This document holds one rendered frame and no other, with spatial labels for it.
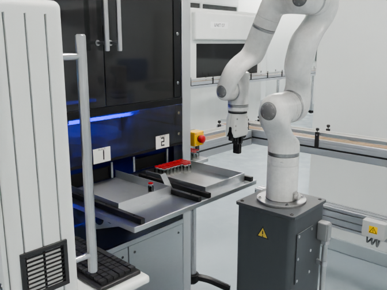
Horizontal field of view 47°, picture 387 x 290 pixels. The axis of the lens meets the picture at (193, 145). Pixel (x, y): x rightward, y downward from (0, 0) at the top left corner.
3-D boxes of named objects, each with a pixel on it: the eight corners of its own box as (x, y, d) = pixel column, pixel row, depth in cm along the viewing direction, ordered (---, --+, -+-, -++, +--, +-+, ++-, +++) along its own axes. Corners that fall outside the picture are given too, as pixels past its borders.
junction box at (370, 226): (360, 235, 240) (362, 219, 238) (364, 232, 243) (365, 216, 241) (383, 241, 232) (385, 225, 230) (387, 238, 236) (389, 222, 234)
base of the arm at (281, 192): (315, 199, 176) (318, 153, 172) (290, 212, 162) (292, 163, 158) (273, 189, 188) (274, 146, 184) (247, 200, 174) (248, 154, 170)
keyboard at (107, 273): (29, 247, 147) (29, 240, 146) (67, 234, 157) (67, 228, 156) (101, 293, 120) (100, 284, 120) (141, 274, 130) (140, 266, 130)
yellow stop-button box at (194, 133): (183, 144, 226) (183, 130, 224) (193, 142, 231) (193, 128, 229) (194, 147, 221) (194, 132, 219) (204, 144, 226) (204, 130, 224)
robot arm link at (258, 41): (255, 31, 157) (225, 106, 171) (279, 31, 168) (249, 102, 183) (237, 20, 161) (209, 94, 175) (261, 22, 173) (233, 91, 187)
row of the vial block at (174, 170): (160, 178, 196) (160, 168, 195) (188, 169, 209) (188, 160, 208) (164, 179, 195) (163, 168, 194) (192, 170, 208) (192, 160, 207)
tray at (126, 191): (64, 191, 179) (64, 183, 178) (116, 177, 198) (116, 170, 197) (118, 212, 157) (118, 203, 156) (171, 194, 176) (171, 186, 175)
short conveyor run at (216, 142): (177, 167, 229) (177, 136, 225) (156, 161, 239) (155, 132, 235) (253, 144, 278) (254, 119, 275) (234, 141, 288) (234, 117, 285)
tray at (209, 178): (146, 178, 196) (145, 170, 196) (186, 166, 215) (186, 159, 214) (205, 195, 174) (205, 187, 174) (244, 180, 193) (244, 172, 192)
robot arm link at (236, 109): (236, 102, 187) (236, 109, 188) (223, 104, 181) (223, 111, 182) (253, 103, 182) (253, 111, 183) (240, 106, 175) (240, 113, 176)
